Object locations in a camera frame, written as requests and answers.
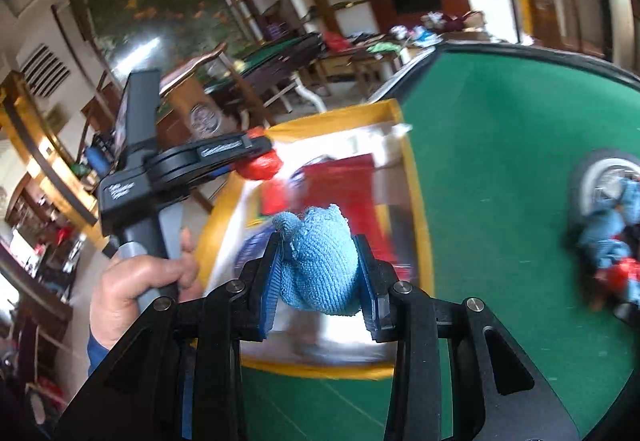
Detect blue knitted towel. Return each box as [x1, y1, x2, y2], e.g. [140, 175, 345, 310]
[575, 206, 633, 267]
[617, 178, 640, 217]

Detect red tissue packet gold print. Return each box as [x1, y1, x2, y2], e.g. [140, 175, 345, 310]
[260, 154, 401, 267]

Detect wooden display shelf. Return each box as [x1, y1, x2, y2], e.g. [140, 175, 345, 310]
[0, 71, 108, 252]

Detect wooden chair with emblem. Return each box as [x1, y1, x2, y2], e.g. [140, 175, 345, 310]
[157, 44, 273, 217]
[494, 0, 616, 59]

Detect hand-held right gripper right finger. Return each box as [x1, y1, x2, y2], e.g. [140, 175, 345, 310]
[352, 233, 581, 441]

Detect wall air vent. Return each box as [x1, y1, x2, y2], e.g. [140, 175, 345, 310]
[20, 44, 71, 97]

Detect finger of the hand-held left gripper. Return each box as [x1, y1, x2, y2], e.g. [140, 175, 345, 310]
[192, 131, 273, 178]

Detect round table centre disc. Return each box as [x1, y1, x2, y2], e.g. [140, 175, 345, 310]
[567, 148, 640, 227]

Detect yellow cardboard box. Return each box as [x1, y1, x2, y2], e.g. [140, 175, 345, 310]
[192, 98, 436, 382]

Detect wooden stool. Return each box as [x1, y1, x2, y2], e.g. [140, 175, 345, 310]
[350, 48, 401, 87]

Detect person's left hand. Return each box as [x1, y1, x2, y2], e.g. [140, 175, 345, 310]
[90, 227, 206, 352]

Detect red cloth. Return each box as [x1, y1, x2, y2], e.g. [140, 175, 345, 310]
[595, 258, 640, 294]

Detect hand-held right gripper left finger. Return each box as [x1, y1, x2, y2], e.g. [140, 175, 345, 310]
[55, 231, 286, 441]

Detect dark mahjong table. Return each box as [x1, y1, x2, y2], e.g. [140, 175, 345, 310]
[200, 34, 326, 114]

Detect low wooden cabinet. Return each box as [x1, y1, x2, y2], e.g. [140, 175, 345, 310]
[315, 11, 488, 82]

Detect large flower painting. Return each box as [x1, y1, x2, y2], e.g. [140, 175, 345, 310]
[67, 0, 261, 87]

